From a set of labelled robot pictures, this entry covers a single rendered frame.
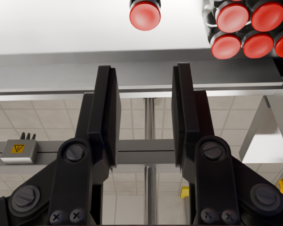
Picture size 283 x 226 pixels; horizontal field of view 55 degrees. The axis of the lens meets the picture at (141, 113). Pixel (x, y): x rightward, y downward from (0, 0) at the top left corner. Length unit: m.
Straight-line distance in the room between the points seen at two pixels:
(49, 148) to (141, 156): 0.39
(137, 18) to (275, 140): 0.28
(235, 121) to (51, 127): 1.20
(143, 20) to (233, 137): 1.84
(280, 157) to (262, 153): 0.03
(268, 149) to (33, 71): 0.32
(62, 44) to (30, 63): 0.04
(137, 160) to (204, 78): 0.88
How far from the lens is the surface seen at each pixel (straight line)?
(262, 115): 0.36
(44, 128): 1.95
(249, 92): 0.32
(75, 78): 0.26
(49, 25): 0.26
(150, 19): 0.19
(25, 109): 1.83
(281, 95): 0.31
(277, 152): 0.44
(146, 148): 1.14
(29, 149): 1.19
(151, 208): 1.04
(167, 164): 1.11
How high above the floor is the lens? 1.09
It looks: 40 degrees down
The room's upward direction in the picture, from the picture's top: 179 degrees counter-clockwise
